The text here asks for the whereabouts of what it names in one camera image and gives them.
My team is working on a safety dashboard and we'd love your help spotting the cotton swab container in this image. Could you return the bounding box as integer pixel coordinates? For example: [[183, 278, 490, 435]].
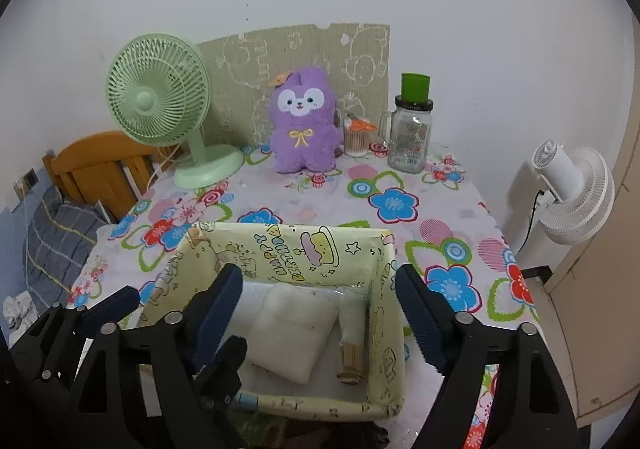
[[342, 112, 376, 159]]

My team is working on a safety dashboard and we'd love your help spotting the white circulator fan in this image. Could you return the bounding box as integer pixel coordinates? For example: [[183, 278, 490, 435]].
[[530, 139, 617, 246]]

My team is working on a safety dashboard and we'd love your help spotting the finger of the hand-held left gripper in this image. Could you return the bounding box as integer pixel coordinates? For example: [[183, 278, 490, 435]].
[[192, 335, 249, 449], [10, 285, 142, 385]]

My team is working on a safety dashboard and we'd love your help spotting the green desk fan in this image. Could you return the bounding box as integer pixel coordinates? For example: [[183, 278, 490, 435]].
[[105, 33, 246, 190]]

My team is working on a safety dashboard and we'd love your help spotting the white crumpled cloth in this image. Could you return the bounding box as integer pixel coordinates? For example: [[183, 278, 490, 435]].
[[2, 291, 41, 332]]

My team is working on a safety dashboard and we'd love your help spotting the black fan cable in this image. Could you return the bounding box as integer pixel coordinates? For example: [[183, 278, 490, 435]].
[[514, 188, 547, 256]]

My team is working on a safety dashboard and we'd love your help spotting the glass jar mug green lid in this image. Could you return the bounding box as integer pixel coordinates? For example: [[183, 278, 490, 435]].
[[380, 72, 435, 175]]

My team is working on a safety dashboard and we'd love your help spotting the beige cabinet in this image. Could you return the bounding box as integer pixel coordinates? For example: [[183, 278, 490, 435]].
[[542, 14, 640, 430]]

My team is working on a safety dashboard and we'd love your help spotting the white fan cable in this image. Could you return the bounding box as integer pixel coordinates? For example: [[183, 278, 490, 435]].
[[145, 144, 186, 192]]

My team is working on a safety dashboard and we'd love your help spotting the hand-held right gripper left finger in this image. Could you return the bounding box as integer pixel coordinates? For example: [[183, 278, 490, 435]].
[[67, 263, 246, 449]]

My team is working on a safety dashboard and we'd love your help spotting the yellow printed fabric storage box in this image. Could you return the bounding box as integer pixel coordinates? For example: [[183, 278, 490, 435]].
[[137, 222, 406, 422]]

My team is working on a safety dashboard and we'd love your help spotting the grey plaid bedding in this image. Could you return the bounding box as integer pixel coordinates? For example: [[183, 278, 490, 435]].
[[0, 184, 108, 325]]

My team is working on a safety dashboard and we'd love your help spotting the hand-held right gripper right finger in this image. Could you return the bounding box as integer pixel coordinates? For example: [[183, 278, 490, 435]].
[[395, 263, 583, 449]]

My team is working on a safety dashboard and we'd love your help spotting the floral tablecloth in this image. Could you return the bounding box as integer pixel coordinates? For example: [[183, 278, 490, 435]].
[[67, 142, 543, 449]]

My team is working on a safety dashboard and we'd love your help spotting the wooden bed headboard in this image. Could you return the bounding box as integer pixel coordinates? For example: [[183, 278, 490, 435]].
[[42, 130, 183, 225]]

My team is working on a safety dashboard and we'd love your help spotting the purple plush toy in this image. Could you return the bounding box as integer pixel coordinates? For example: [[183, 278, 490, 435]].
[[267, 66, 346, 175]]

